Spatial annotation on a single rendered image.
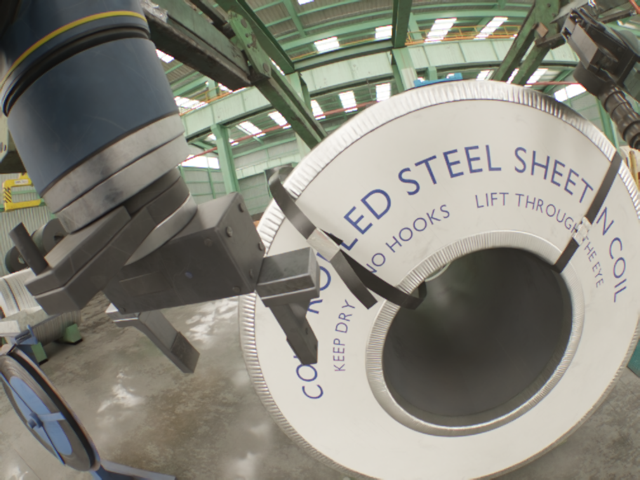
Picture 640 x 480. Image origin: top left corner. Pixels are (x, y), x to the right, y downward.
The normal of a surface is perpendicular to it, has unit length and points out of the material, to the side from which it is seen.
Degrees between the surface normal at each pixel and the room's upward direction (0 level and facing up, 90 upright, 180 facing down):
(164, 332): 88
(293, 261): 24
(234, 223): 88
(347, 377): 90
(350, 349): 90
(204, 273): 114
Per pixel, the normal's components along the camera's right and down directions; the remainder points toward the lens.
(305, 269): -0.29, -0.80
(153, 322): 0.96, -0.23
